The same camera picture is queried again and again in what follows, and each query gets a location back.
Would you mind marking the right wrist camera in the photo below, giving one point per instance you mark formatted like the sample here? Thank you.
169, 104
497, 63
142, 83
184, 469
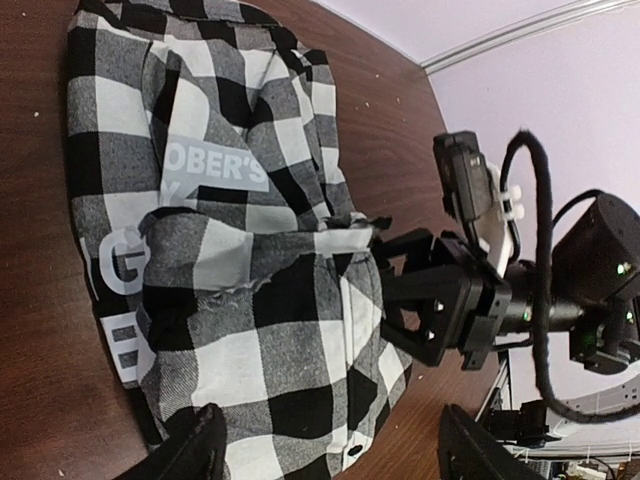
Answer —
462, 168

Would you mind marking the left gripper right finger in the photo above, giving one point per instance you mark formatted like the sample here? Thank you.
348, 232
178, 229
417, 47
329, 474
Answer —
467, 451

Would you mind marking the black white plaid shirt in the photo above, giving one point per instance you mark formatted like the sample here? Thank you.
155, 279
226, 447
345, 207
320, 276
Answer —
226, 261

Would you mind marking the right aluminium post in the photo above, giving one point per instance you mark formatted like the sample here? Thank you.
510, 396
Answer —
537, 24

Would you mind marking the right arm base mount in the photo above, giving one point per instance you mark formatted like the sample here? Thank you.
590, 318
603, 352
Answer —
525, 427

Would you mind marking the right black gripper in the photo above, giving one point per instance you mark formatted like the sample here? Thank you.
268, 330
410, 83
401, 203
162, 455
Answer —
457, 301

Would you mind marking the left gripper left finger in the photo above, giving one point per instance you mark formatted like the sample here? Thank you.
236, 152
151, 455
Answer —
199, 453

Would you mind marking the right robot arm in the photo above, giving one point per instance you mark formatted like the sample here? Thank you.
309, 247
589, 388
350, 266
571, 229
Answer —
595, 286

